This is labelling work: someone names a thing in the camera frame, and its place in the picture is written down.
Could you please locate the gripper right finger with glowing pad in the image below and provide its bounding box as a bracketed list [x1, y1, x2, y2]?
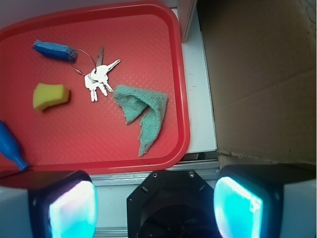
[213, 164, 317, 238]

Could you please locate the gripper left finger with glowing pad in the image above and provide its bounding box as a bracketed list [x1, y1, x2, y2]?
[0, 171, 98, 238]

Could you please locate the yellow sponge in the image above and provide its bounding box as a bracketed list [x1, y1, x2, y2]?
[33, 83, 70, 111]

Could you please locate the blue plastic bottle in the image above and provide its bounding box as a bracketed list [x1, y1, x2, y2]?
[0, 121, 29, 171]

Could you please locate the red plastic tray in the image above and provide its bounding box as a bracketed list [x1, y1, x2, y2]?
[0, 1, 190, 174]

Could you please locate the green woven cloth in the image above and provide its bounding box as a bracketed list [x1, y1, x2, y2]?
[114, 85, 168, 157]

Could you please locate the silver key bunch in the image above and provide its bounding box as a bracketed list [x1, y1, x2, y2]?
[84, 46, 121, 102]

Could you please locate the brown cardboard box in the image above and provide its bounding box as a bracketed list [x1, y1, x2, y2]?
[197, 0, 317, 164]

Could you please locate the blue foam key float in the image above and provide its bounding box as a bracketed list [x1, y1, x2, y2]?
[32, 40, 77, 61]

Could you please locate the thin wire key ring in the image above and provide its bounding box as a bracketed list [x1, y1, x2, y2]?
[69, 49, 97, 76]

